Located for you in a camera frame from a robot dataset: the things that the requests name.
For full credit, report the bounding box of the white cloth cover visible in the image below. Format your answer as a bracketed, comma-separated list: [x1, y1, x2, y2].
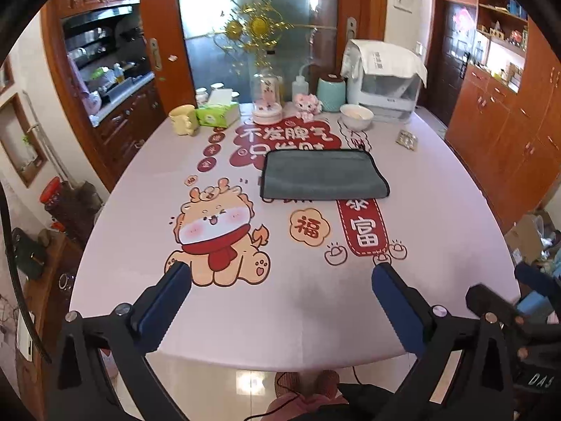
[341, 39, 428, 88]

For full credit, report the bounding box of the white squeeze bottle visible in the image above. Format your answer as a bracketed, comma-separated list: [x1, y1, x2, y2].
[291, 64, 317, 103]

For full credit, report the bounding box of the grey towel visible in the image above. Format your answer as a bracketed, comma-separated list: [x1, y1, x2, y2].
[258, 149, 391, 203]

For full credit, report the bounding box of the wooden kitchen cabinet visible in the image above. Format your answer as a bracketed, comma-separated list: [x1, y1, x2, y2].
[40, 0, 185, 194]

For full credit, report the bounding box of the black cable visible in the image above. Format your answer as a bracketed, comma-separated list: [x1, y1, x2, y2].
[252, 365, 366, 421]

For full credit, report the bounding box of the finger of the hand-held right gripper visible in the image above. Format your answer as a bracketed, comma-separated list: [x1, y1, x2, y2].
[465, 283, 527, 326]
[514, 262, 561, 301]

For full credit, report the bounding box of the frosted glass door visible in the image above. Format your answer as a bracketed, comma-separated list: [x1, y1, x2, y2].
[175, 0, 341, 107]

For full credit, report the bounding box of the pink plush toy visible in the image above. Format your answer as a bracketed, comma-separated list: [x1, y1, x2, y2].
[293, 93, 324, 119]

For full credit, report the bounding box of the white countertop appliance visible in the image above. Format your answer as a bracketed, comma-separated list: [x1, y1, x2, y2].
[346, 70, 420, 124]

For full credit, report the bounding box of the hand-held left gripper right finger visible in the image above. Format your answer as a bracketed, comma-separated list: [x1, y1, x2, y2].
[372, 262, 514, 421]

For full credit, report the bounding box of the cardboard box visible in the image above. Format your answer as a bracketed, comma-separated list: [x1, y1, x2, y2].
[503, 209, 558, 266]

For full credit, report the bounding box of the yellow mug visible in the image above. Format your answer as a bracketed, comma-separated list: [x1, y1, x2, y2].
[169, 104, 199, 137]

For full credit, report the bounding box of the green tissue box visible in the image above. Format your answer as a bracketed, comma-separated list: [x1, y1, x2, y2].
[195, 90, 241, 129]

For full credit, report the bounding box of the pink slipper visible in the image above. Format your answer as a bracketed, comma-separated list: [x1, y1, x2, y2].
[274, 371, 305, 397]
[313, 369, 341, 397]

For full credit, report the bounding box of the wooden storage cabinet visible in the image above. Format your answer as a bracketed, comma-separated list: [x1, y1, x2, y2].
[444, 0, 561, 234]

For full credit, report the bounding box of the white bowl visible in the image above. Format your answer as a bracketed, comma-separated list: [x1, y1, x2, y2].
[339, 104, 375, 131]

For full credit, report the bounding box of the dark wooden door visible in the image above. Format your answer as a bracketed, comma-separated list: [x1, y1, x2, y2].
[431, 0, 479, 129]

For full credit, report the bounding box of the red lid jar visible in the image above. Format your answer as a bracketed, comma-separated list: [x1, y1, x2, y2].
[40, 176, 67, 212]

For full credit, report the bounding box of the glass dome with figurine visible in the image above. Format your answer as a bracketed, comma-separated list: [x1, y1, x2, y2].
[251, 68, 285, 125]

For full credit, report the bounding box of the mint green canister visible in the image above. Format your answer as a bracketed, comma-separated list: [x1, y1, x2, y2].
[316, 74, 347, 113]

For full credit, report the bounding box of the golden decorative branch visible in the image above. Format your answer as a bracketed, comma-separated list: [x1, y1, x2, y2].
[212, 0, 317, 77]

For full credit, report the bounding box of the silver blister pack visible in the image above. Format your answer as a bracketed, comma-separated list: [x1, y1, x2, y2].
[395, 130, 419, 151]

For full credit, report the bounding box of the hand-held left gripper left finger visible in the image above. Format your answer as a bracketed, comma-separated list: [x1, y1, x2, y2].
[53, 261, 192, 421]

